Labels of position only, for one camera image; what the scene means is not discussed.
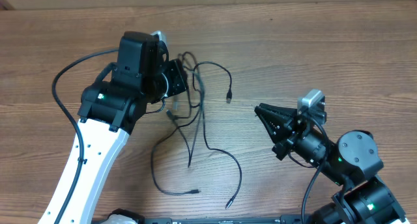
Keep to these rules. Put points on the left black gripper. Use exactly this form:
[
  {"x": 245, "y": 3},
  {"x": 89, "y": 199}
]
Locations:
[{"x": 177, "y": 75}]

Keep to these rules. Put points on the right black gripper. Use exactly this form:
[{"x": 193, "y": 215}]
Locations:
[{"x": 287, "y": 127}]

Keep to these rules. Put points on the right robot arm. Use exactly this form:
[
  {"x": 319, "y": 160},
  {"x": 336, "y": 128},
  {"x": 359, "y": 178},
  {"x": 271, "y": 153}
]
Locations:
[{"x": 352, "y": 163}]

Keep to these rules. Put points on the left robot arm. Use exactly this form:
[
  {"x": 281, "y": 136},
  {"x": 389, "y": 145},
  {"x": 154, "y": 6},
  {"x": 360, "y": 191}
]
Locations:
[{"x": 143, "y": 74}]

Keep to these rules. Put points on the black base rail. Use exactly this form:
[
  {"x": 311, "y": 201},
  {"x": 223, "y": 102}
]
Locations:
[{"x": 125, "y": 216}]

